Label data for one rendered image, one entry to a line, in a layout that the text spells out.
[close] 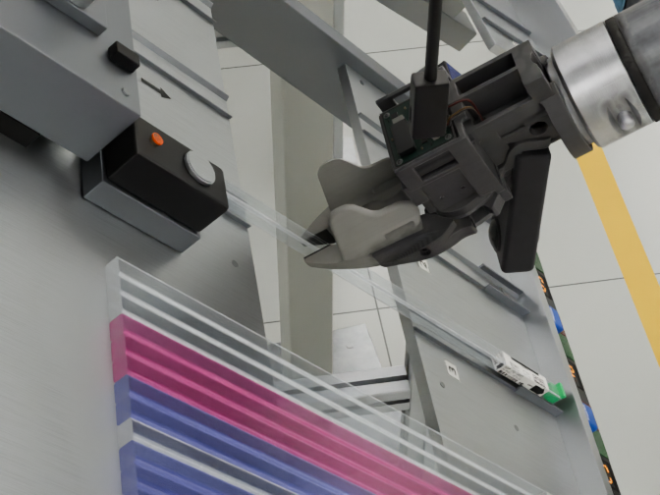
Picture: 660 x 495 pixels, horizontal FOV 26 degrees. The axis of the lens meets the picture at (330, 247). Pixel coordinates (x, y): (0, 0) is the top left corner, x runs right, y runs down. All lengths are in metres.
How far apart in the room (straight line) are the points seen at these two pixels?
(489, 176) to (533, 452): 0.29
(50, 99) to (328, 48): 0.51
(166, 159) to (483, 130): 0.22
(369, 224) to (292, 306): 0.90
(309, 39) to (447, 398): 0.37
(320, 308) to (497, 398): 0.76
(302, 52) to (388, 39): 1.40
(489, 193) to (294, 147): 0.71
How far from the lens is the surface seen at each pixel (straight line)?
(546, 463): 1.16
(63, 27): 0.83
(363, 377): 1.73
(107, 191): 0.84
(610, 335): 2.22
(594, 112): 0.93
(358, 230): 0.97
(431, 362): 1.08
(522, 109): 0.93
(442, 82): 0.87
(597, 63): 0.93
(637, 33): 0.93
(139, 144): 0.83
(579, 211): 2.39
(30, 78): 0.80
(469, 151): 0.92
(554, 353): 1.25
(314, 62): 1.29
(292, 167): 1.67
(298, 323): 1.89
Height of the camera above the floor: 1.71
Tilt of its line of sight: 48 degrees down
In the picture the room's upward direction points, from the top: straight up
